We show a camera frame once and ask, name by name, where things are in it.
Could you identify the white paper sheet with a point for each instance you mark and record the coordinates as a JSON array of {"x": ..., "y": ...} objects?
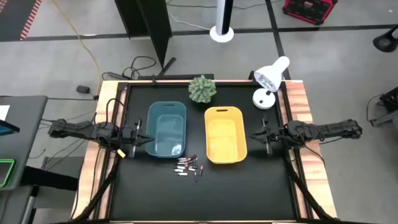
[{"x": 3, "y": 112}]

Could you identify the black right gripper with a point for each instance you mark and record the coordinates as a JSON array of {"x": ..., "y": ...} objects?
[{"x": 275, "y": 136}]

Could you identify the black mat red striped edge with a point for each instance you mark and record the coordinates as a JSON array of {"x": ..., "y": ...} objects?
[{"x": 15, "y": 15}]

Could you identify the blue plastic bin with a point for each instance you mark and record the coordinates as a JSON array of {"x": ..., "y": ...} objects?
[{"x": 166, "y": 130}]

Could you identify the blue tablet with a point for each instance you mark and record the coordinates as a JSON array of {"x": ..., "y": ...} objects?
[{"x": 7, "y": 128}]

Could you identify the green succulent in pot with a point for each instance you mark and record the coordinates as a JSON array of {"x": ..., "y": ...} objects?
[{"x": 202, "y": 89}]

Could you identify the yellow tape tag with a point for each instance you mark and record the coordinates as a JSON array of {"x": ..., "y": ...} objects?
[{"x": 121, "y": 153}]

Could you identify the white desk lamp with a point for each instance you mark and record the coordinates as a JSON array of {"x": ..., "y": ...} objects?
[{"x": 270, "y": 76}]

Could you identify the green framed device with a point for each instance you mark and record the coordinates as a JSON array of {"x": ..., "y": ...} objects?
[{"x": 6, "y": 172}]

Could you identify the white black pole stand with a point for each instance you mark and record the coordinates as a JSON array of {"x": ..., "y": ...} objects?
[{"x": 222, "y": 31}]

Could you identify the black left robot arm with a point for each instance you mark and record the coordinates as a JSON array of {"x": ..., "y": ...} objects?
[{"x": 77, "y": 130}]

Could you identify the black equipment stand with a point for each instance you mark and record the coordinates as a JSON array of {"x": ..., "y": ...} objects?
[{"x": 387, "y": 109}]

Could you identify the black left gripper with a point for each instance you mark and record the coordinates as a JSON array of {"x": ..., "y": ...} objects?
[{"x": 135, "y": 137}]

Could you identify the yellow plastic bin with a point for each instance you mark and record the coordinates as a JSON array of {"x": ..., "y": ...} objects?
[{"x": 225, "y": 137}]

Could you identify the black copper AA battery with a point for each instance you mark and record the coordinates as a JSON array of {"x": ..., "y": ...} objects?
[
  {"x": 196, "y": 176},
  {"x": 201, "y": 171},
  {"x": 196, "y": 161},
  {"x": 191, "y": 157}
]

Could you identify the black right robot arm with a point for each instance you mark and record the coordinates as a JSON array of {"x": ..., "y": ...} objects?
[{"x": 326, "y": 129}]

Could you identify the red black storage case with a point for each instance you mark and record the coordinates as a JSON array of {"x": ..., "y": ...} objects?
[{"x": 309, "y": 9}]

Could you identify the black partition panel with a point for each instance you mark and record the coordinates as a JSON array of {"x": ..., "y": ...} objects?
[{"x": 149, "y": 21}]

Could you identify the black power adapter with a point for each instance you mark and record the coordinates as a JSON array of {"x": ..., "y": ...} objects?
[{"x": 83, "y": 89}]

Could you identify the black round stool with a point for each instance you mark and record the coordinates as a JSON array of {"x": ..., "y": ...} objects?
[{"x": 387, "y": 40}]

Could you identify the grey desk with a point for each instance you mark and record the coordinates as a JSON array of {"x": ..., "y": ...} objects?
[{"x": 21, "y": 140}]

